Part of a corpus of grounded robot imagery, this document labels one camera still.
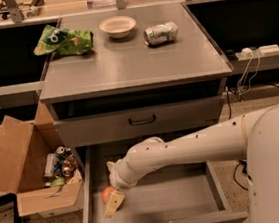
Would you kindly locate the white paper bowl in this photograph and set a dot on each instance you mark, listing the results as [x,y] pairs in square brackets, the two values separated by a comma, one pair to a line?
[118,27]

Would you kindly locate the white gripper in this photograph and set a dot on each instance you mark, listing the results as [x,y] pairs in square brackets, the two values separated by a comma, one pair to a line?
[117,180]

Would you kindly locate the green chip bag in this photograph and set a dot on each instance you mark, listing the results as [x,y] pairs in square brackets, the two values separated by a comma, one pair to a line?
[64,41]

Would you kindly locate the cardboard box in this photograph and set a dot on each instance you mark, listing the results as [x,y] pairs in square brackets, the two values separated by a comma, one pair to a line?
[24,148]

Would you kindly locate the orange fruit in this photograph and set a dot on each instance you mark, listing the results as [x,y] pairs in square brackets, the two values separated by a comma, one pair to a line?
[106,192]

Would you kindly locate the white power strip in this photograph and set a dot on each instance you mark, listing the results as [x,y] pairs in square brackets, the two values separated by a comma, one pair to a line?
[262,51]

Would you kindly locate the open grey lower drawer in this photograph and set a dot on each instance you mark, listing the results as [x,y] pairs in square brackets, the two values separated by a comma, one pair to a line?
[176,194]

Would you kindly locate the crushed silver can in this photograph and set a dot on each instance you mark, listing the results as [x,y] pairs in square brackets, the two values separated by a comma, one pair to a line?
[158,34]

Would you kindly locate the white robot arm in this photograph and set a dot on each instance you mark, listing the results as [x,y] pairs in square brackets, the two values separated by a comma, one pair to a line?
[253,136]

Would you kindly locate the cans in cardboard box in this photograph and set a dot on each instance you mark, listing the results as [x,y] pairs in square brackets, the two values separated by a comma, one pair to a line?
[61,168]

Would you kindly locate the grey drawer with black handle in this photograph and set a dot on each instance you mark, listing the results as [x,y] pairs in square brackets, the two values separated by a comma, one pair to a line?
[144,121]

